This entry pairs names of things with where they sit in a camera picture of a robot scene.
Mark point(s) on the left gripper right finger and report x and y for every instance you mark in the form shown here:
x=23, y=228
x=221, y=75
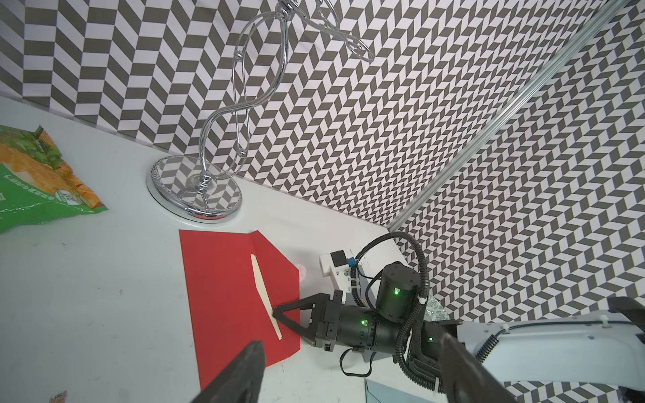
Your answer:
x=465, y=379

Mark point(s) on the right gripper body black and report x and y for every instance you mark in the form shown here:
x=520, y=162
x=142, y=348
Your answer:
x=374, y=328

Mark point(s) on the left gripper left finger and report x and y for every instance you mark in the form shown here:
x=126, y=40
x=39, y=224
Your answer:
x=240, y=381

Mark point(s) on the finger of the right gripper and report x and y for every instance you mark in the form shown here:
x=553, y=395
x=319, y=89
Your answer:
x=303, y=323
x=316, y=304

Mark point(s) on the red envelope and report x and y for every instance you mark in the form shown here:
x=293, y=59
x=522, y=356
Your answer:
x=233, y=281

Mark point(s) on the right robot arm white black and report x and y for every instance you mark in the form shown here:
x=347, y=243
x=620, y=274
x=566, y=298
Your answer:
x=601, y=348

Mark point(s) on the light blue envelope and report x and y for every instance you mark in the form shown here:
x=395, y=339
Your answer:
x=381, y=393

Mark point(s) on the patterned ceramic bowl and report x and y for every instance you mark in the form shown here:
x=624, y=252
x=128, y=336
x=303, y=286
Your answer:
x=435, y=312

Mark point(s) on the green snack bag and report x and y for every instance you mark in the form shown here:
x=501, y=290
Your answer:
x=37, y=184

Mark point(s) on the chrome wire stand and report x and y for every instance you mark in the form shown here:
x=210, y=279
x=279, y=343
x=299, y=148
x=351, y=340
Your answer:
x=193, y=188

